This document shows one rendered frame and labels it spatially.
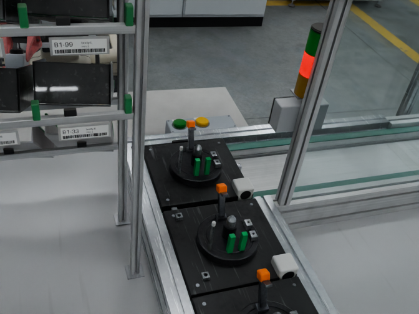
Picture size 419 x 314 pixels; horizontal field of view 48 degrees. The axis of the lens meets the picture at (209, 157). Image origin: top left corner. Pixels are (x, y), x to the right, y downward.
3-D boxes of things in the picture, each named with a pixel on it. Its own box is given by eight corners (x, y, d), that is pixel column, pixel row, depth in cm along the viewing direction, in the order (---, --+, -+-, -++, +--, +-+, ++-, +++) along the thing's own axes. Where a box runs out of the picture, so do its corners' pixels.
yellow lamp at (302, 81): (290, 88, 106) (295, 68, 103) (309, 87, 107) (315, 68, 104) (300, 100, 102) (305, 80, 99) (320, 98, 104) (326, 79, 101)
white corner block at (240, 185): (229, 190, 124) (232, 178, 121) (245, 187, 125) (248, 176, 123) (235, 202, 120) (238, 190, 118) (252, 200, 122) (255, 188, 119)
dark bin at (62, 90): (56, 88, 108) (55, 55, 107) (114, 90, 111) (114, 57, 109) (33, 104, 82) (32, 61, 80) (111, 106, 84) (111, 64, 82)
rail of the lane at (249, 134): (120, 164, 140) (120, 135, 133) (372, 137, 167) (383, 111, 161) (123, 177, 136) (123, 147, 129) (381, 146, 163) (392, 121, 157)
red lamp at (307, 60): (295, 68, 103) (300, 47, 100) (315, 67, 104) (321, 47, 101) (305, 80, 99) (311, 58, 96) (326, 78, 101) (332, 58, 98)
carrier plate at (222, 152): (141, 151, 132) (141, 145, 130) (222, 143, 139) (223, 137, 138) (161, 212, 114) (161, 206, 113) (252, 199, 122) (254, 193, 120)
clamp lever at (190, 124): (186, 147, 128) (186, 120, 126) (193, 146, 129) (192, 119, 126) (190, 151, 125) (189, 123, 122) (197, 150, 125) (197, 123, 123)
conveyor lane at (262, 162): (140, 176, 137) (141, 149, 131) (382, 147, 163) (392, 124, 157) (163, 251, 117) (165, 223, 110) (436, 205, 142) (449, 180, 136)
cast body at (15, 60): (12, 76, 117) (10, 48, 115) (30, 77, 118) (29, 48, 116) (2, 81, 109) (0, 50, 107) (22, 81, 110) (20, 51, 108)
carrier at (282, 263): (162, 217, 113) (165, 177, 106) (254, 203, 121) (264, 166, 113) (190, 301, 96) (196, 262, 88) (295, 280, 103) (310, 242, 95)
